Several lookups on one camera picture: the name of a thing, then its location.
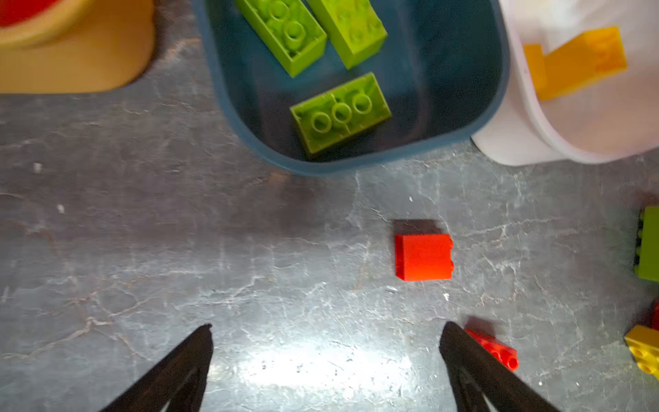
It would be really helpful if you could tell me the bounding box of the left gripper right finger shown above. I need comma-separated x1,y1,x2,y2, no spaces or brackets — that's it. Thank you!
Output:
439,322,557,411

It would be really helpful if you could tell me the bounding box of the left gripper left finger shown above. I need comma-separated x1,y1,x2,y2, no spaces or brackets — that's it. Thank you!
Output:
104,324,214,411

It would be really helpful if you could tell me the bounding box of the yellow brick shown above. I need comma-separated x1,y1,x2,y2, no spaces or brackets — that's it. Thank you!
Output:
625,325,659,379
523,27,627,101

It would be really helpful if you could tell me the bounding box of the red small brick right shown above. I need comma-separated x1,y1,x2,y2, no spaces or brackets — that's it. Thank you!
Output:
466,330,519,372

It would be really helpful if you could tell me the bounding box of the white plastic bin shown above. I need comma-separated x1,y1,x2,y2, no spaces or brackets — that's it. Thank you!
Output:
472,1,658,166

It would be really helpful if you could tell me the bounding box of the teal plastic bin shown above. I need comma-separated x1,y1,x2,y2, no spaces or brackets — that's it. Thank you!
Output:
192,1,511,176

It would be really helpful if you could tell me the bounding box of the yellow plastic bin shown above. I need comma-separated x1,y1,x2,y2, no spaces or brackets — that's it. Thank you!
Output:
1,0,156,94

